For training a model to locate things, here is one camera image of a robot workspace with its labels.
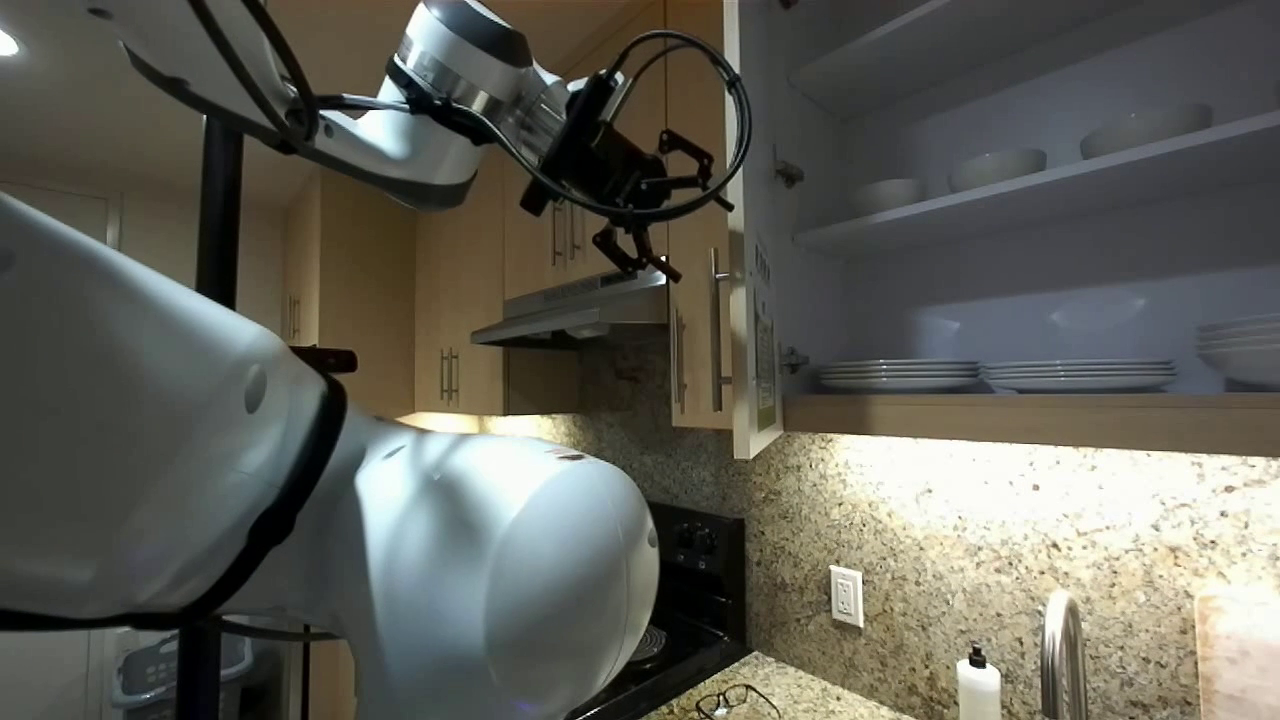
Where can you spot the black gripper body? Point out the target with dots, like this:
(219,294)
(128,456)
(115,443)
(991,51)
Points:
(612,175)

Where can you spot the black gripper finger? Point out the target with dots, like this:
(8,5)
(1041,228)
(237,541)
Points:
(633,248)
(691,163)

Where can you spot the cabinet door with paper label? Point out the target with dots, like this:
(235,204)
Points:
(757,200)

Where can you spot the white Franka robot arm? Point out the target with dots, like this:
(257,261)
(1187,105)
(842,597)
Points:
(467,575)

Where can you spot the metal cabinet hinge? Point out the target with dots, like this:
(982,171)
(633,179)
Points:
(793,361)
(791,175)

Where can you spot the short wood cabinet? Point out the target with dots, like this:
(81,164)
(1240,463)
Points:
(526,255)

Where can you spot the tall wood cabinet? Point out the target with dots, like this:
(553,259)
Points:
(467,294)

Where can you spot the wood cabinet with white shelves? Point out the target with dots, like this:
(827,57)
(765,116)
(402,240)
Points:
(1067,423)

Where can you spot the steel range hood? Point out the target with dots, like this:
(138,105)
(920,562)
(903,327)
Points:
(574,319)

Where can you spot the paper label with green print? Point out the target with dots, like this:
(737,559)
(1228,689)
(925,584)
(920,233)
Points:
(765,346)

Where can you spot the small white bowl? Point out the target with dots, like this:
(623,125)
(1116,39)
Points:
(885,199)

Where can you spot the medium white bowl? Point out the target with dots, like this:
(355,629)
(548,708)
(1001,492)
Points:
(1001,164)

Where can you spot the black stove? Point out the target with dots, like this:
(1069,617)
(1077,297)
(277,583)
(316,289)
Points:
(692,575)

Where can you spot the large white bowl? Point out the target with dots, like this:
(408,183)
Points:
(1144,130)

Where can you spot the thin-framed eyeglasses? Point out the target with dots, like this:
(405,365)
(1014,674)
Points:
(742,703)

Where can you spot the white soap bottle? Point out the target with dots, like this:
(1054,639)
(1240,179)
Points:
(976,685)

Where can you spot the steel faucet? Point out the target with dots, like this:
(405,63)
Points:
(1054,655)

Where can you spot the white deep plate stack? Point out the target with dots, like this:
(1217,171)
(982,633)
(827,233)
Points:
(1247,354)

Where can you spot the round ceiling light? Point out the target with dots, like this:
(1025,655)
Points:
(5,43)

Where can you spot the grey basket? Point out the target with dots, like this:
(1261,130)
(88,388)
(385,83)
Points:
(141,674)

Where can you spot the wooden cutting board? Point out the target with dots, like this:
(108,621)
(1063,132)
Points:
(1240,655)

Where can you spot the wood wall cabinet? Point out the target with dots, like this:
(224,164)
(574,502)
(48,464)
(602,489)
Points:
(692,361)

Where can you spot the black camera stand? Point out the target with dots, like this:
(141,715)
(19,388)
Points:
(220,240)

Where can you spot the white wall outlet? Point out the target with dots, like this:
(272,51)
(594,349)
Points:
(846,597)

